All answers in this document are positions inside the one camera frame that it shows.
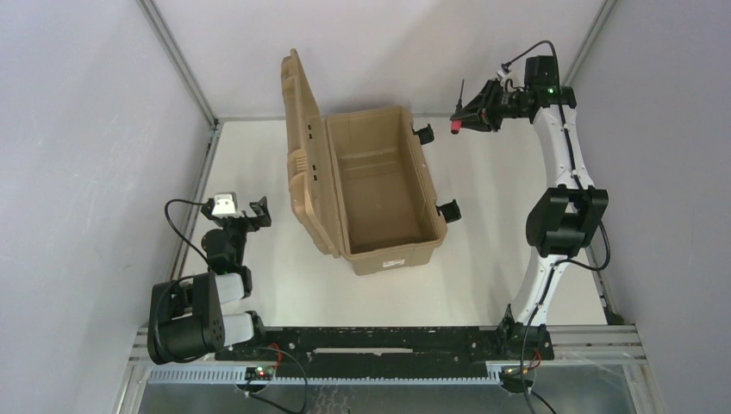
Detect red handled screwdriver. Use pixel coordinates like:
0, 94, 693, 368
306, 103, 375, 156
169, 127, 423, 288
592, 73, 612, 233
450, 79, 465, 135

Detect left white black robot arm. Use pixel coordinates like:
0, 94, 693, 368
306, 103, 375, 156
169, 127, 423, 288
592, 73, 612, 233
147, 192, 272, 365

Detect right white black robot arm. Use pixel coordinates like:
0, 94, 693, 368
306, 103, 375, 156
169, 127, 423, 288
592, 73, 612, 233
450, 55, 609, 360

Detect tan plastic storage bin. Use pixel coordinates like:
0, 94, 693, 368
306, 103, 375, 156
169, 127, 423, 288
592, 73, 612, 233
281, 50, 461, 276

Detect left small circuit board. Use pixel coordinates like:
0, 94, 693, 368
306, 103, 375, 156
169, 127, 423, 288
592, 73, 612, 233
244, 366, 276, 382

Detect small circuit board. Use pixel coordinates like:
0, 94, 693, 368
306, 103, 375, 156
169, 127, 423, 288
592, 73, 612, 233
244, 366, 276, 382
499, 367, 537, 394

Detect right small circuit board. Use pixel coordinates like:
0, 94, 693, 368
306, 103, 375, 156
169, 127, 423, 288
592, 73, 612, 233
499, 367, 537, 394

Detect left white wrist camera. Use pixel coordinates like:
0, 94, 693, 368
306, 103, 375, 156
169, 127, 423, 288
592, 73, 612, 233
211, 192, 239, 218

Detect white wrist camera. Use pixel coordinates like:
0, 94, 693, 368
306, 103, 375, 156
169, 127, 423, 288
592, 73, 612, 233
211, 192, 239, 218
496, 63, 512, 82

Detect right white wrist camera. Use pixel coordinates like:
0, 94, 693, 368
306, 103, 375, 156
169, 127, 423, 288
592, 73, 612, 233
496, 63, 512, 82

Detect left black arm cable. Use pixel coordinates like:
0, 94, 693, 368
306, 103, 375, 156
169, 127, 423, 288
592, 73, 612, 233
164, 198, 214, 270

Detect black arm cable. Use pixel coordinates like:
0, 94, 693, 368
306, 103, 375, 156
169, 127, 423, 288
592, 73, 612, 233
497, 40, 612, 414
164, 198, 214, 270

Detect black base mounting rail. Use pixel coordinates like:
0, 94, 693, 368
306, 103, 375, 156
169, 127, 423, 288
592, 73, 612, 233
215, 325, 555, 378

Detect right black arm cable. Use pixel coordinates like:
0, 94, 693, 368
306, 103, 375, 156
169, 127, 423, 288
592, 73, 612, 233
497, 40, 612, 414

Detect grey slotted cable duct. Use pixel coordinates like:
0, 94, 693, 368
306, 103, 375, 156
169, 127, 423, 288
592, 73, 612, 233
147, 366, 500, 386

